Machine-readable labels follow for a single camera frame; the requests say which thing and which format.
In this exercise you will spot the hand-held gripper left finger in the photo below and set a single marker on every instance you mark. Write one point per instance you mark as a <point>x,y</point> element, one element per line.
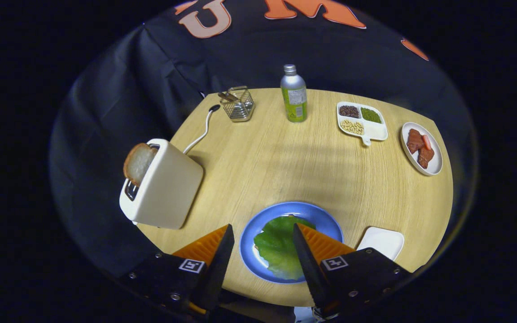
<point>218,264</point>

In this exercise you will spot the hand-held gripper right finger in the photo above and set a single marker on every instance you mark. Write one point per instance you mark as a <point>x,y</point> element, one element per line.
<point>308,264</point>

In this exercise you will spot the green lettuce leaf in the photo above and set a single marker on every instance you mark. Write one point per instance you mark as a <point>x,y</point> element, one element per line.
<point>278,246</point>

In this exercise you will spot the toasted bread slice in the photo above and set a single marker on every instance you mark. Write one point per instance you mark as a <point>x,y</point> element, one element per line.
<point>138,163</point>

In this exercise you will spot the blue plate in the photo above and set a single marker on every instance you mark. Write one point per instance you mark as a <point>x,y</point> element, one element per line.
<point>251,233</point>

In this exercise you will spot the small white plate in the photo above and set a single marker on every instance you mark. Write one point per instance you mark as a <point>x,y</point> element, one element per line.
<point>382,242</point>

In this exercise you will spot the cream toaster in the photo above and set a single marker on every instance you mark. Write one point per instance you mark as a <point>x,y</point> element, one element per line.
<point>164,186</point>

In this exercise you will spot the pile of yellow soybeans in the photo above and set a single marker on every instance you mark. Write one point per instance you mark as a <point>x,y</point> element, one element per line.
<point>352,127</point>

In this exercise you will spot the white divided tray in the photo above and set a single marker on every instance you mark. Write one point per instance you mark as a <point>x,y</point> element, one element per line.
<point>375,131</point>

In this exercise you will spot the brown meat slice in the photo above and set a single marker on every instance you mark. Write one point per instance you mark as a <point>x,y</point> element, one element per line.
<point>425,158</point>
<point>414,140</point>

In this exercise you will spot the pile of dark red beans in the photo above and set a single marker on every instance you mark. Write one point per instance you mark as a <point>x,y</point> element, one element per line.
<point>349,111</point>

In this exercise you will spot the pile of green beans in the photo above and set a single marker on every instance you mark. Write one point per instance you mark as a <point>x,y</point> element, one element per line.
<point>370,115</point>

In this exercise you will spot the white oval plate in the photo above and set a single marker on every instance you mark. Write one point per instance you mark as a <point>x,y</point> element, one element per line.
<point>435,159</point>

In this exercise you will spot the silver bottle with green label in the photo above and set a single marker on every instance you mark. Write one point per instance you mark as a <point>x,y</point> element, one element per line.
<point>293,96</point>

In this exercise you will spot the brown wooden sticks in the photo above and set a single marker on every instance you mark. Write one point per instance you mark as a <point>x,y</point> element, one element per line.
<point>227,95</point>

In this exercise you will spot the pink sausage strip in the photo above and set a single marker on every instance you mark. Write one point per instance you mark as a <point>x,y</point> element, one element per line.
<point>427,141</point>

